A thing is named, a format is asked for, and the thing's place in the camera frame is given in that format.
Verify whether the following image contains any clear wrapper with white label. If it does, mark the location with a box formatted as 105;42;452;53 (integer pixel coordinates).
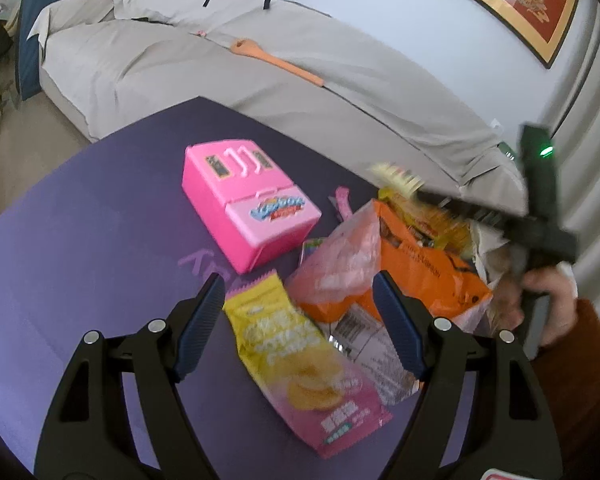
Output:
325;305;422;407

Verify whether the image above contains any purple mat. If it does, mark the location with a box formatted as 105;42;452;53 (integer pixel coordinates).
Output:
0;96;481;480

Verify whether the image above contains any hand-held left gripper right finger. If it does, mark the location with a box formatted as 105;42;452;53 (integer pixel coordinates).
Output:
371;270;568;480

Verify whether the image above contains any sofa with grey cover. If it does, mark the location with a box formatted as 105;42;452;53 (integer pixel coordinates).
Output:
40;0;528;211

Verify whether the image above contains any pale yellow snack packet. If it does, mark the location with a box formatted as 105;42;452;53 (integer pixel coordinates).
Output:
371;161;476;256

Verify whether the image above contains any pink toy box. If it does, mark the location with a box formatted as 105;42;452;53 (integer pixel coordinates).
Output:
182;139;323;275

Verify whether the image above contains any person's right forearm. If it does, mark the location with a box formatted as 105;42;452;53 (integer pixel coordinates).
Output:
527;297;600;480

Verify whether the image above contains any yellow pink snack packet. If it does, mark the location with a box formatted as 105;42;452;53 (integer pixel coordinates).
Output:
223;269;393;458

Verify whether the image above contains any pink white snack packet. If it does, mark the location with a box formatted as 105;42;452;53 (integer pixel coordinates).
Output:
286;199;383;323

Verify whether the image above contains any orange wooden spoon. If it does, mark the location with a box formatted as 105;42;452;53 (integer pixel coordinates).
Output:
230;37;326;88

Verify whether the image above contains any person's right hand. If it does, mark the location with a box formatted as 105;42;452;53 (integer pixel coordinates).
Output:
494;254;581;350

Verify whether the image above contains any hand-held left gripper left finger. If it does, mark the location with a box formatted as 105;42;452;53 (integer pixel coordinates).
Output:
32;275;227;480

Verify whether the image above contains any orange snack packet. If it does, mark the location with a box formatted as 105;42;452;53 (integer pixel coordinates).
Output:
300;199;495;336

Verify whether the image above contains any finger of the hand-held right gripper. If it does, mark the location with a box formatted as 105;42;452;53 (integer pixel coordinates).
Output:
414;186;528;242

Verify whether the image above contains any pink plastic clip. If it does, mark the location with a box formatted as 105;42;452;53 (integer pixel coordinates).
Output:
327;186;354;222

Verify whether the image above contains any wide red gold framed picture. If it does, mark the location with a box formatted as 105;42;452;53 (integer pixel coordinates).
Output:
436;0;583;70

